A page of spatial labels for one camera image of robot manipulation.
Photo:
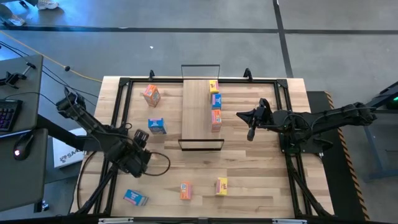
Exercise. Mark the person's white shoe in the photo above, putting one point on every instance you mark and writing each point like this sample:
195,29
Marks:
48,4

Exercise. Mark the black desk clamp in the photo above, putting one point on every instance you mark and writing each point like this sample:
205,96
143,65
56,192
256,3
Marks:
12,77

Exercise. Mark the black aluminium table frame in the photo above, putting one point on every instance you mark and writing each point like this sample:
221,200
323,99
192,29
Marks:
155,80

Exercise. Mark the black frame mount clamp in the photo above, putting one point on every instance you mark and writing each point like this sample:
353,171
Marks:
151,75
247,74

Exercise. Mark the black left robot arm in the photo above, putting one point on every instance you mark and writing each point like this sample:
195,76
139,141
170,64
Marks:
90,124

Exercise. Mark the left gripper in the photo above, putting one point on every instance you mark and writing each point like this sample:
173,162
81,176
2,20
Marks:
133,161

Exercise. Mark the black computer mouse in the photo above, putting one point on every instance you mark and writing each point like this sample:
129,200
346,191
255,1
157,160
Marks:
23,144

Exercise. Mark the black mat with hazard stripes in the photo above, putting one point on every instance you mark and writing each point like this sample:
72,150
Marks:
332,174

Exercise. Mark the person's grey shoe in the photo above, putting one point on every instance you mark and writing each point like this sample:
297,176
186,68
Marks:
16,21

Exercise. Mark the yellow Corn Pops cereal box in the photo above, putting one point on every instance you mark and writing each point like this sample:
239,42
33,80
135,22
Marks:
221,186
214,87

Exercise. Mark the black device with green light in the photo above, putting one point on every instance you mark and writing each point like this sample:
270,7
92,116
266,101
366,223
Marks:
392,102

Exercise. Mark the blue Rice Krispies cereal box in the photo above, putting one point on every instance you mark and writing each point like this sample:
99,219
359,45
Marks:
216,101
157,126
134,197

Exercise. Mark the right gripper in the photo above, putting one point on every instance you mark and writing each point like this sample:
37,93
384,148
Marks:
269,119

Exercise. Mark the orange Mini Wheats cereal box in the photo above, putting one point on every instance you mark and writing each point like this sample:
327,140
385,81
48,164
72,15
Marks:
151,96
186,190
216,119

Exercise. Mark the black computer keyboard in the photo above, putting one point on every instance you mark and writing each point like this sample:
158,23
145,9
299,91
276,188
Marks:
7,115

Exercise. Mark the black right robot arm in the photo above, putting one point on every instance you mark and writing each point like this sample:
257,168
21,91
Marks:
326,119

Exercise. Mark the grey metal stand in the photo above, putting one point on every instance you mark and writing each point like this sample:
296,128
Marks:
370,140

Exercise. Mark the silver metal bracket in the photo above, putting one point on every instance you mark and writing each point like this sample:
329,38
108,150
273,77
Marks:
115,220
289,221

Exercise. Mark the dark grey desk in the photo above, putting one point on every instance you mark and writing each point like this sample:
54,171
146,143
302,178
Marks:
31,93

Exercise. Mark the white printed carton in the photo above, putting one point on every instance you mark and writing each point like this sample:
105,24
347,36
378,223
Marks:
66,155

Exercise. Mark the small black floor ball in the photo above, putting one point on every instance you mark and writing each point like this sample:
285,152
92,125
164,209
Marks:
67,68

